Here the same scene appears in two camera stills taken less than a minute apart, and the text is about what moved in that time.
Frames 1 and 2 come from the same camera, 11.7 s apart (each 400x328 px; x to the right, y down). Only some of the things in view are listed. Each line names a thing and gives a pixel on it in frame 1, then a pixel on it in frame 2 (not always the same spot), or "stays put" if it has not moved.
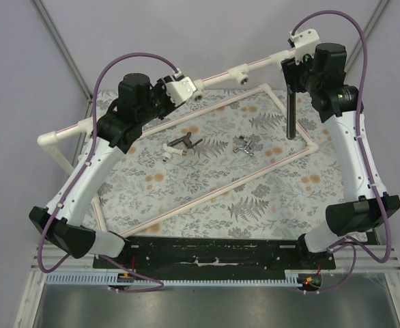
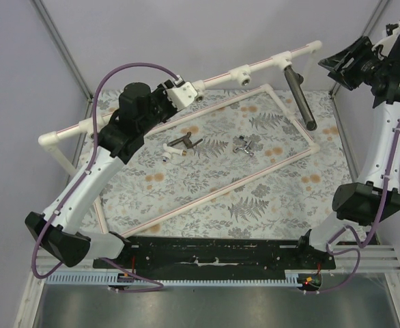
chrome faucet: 247,145 stays put
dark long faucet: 291,114 -> 295,79
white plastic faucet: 169,151 stays put
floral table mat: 216,165 stays put
